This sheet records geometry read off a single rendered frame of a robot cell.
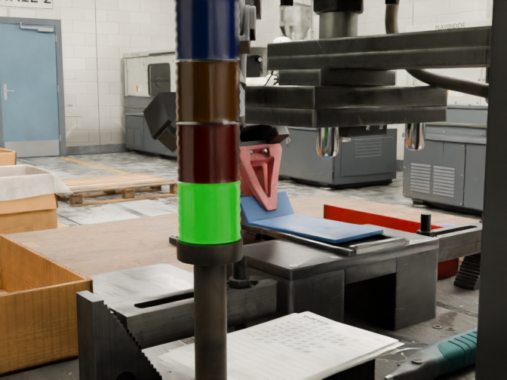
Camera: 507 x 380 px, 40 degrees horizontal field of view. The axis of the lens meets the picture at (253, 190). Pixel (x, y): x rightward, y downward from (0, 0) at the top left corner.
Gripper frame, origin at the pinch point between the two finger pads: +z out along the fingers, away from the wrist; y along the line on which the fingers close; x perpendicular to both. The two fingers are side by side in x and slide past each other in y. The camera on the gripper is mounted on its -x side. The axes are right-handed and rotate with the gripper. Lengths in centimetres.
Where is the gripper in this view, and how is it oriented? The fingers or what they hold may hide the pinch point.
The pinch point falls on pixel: (267, 204)
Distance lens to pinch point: 80.7
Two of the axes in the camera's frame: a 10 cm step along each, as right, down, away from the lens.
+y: 5.3, -4.1, -7.4
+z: 3.5, 9.0, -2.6
